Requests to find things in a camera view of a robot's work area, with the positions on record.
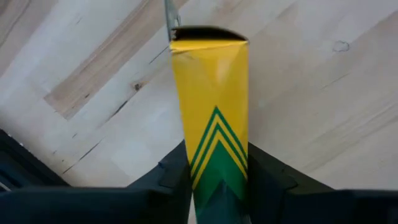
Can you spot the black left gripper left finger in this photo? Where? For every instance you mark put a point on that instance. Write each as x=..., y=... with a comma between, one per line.
x=149, y=205

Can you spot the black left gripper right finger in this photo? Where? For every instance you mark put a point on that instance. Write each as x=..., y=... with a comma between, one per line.
x=295, y=205

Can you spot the black aluminium table frame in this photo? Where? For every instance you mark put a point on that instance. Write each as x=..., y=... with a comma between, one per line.
x=21, y=168

